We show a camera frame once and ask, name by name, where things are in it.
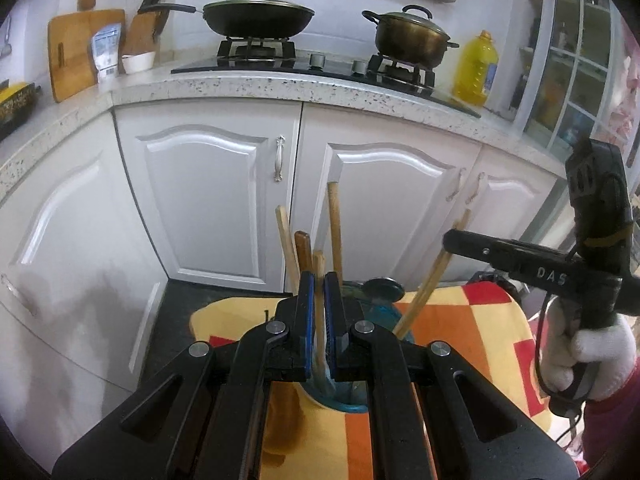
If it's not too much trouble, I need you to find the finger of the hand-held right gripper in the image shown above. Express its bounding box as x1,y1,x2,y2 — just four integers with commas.
443,228,524,284

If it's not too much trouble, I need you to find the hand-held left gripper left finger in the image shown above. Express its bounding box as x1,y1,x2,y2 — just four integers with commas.
52,270,317,480

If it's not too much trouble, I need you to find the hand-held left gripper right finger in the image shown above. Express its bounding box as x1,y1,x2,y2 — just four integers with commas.
322,270,581,480

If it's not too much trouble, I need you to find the light wooden chopstick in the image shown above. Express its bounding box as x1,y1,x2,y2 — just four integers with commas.
400,207,473,338
275,205,301,286
391,209,468,337
311,250,328,393

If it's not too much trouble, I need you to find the teal plastic cup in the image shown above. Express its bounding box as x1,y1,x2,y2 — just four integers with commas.
300,280,416,416

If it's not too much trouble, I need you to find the dark brown wooden handle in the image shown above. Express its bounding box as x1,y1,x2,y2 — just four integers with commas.
294,230,315,281

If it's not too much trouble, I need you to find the tall wooden spatula handle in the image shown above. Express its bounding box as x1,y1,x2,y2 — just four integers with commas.
326,181,345,281

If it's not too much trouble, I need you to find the person's right forearm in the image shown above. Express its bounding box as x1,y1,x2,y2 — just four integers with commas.
575,365,640,471

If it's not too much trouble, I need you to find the person's right hand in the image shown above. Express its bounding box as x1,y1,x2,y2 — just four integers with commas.
540,304,638,403

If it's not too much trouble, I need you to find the white cabinet door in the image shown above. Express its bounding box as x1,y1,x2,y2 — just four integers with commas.
0,110,168,411
465,147,563,281
292,105,483,286
114,101,303,295

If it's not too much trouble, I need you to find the orange yellow checkered cloth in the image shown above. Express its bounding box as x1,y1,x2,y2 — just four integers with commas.
190,280,556,480

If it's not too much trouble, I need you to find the pink patterned object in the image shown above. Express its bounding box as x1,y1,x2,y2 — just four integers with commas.
607,25,640,151

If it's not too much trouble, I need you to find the yellow cooking oil bottle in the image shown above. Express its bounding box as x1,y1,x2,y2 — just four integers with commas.
452,30,501,108

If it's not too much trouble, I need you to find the white glass door cabinet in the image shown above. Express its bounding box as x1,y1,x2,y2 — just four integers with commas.
515,0,640,161

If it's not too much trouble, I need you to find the brass cooking pot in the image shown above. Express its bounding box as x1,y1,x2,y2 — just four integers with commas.
361,5,460,68

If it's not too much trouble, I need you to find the black gas stove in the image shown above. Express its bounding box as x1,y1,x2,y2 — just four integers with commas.
171,36,483,120

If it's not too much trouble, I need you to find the brass pot lid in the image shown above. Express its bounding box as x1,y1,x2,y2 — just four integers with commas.
375,5,448,29

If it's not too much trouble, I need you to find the black wok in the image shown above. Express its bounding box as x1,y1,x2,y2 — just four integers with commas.
137,0,316,40

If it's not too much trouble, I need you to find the white bowl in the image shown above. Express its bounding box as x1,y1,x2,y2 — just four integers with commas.
121,51,157,75

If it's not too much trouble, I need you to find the black wok lid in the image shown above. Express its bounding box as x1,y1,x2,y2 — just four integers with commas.
202,0,316,14

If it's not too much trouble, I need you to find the wooden knife block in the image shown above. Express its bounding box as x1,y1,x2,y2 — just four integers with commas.
122,12,163,57

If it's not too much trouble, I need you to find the blue white packet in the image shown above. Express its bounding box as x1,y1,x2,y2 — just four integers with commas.
91,22,124,81

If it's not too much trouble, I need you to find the wooden cutting board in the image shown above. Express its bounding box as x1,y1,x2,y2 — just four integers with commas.
47,8,127,104

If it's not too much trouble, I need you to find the silver cabinet handle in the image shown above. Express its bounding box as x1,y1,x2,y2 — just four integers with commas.
445,167,466,201
272,135,287,184
465,172,487,206

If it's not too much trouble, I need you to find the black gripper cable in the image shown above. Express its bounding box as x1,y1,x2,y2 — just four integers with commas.
531,295,586,456

